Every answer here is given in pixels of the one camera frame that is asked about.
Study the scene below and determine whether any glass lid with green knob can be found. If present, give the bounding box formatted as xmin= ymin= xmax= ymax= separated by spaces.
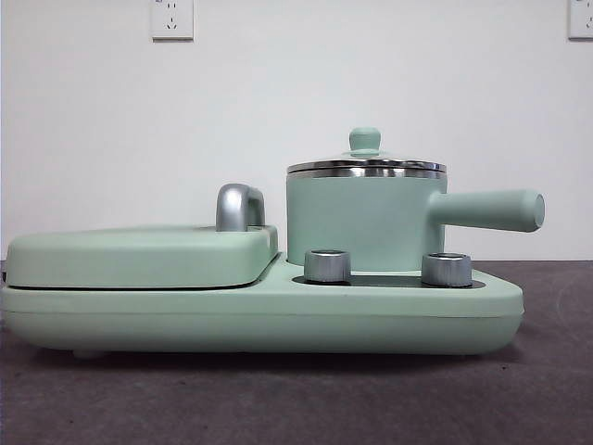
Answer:
xmin=285 ymin=126 xmax=448 ymax=175

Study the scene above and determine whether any silver control knob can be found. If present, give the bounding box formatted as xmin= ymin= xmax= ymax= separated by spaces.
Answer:
xmin=302 ymin=248 xmax=352 ymax=284
xmin=420 ymin=251 xmax=473 ymax=286

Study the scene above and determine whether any green breakfast machine base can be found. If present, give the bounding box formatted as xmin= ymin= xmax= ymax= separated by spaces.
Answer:
xmin=0 ymin=252 xmax=525 ymax=359

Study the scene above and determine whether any green hinged griddle cover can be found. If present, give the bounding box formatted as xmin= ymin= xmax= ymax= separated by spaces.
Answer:
xmin=6 ymin=222 xmax=282 ymax=291

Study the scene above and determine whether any green steamer pot with handle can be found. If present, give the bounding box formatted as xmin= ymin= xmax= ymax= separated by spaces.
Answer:
xmin=284 ymin=167 xmax=547 ymax=274

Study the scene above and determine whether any silver cover handle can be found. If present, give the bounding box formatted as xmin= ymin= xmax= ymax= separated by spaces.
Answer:
xmin=215 ymin=183 xmax=268 ymax=232

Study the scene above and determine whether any white wall outlet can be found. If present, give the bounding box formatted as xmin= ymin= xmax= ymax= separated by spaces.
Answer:
xmin=151 ymin=0 xmax=195 ymax=42
xmin=568 ymin=0 xmax=593 ymax=41

